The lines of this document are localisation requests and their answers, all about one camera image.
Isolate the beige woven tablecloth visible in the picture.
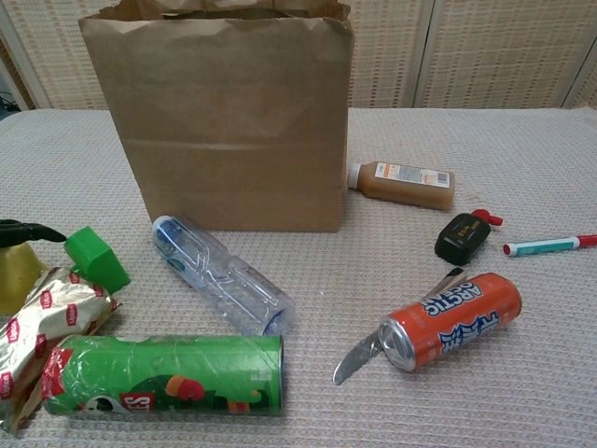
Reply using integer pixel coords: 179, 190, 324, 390
0, 107, 597, 448

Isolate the green plastic block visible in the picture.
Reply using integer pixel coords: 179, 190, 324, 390
63, 226, 132, 295

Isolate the metal knife with wooden handle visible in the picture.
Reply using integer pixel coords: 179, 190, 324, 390
332, 267, 467, 386

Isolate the black bottle with red cap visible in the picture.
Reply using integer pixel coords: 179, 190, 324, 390
434, 208, 505, 267

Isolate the yellow pear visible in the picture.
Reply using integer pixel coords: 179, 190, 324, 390
0, 242, 50, 316

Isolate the brown paper bag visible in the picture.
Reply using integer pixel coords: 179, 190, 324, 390
77, 0, 354, 234

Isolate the gold tea packet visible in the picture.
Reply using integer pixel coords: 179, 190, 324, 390
0, 265, 123, 433

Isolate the teal marker with red cap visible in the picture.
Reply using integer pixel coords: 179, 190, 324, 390
502, 232, 597, 259

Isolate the beige woven folding screen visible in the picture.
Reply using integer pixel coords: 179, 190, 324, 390
0, 0, 597, 111

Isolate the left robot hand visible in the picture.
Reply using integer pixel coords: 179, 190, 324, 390
0, 218, 68, 248

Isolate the orange soda can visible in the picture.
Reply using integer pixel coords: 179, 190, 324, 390
377, 273, 523, 373

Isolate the green chip can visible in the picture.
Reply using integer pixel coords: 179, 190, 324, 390
40, 333, 285, 417

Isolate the transparent water bottle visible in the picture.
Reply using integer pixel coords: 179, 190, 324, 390
151, 214, 298, 337

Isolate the brown juice bottle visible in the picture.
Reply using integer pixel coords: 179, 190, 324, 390
347, 161, 457, 212

